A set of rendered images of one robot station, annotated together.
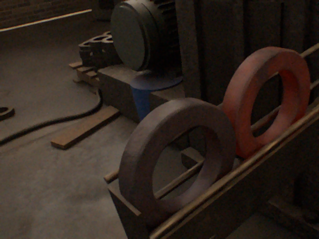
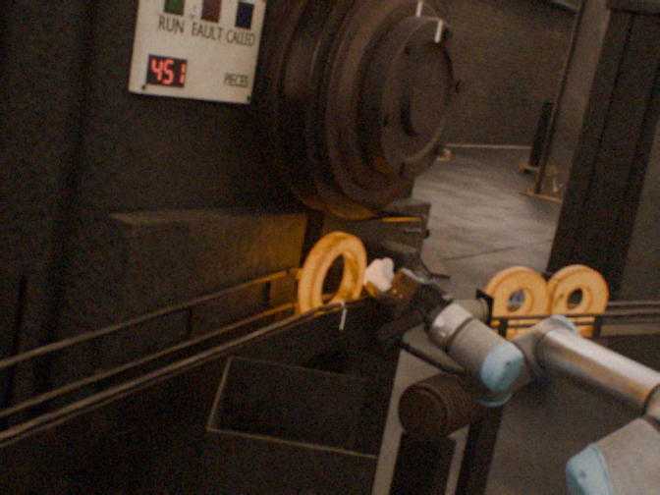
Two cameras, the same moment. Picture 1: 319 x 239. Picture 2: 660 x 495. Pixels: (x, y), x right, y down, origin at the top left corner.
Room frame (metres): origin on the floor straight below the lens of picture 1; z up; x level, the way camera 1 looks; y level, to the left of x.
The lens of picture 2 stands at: (-0.56, -0.21, 1.17)
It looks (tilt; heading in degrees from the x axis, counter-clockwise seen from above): 12 degrees down; 335
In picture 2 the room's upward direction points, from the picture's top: 11 degrees clockwise
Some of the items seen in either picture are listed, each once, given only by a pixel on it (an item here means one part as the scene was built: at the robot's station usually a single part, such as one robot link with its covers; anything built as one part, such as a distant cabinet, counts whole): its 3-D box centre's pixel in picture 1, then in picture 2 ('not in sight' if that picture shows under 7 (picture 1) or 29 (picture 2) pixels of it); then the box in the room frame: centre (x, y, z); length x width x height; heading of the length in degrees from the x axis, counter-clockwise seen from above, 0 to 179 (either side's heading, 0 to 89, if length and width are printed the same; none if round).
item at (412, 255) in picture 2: not in sight; (382, 298); (1.11, -1.13, 0.68); 0.11 x 0.08 x 0.24; 33
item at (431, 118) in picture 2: not in sight; (414, 99); (0.89, -0.99, 1.11); 0.28 x 0.06 x 0.28; 123
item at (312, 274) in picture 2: not in sight; (333, 279); (0.97, -0.94, 0.75); 0.18 x 0.03 x 0.18; 123
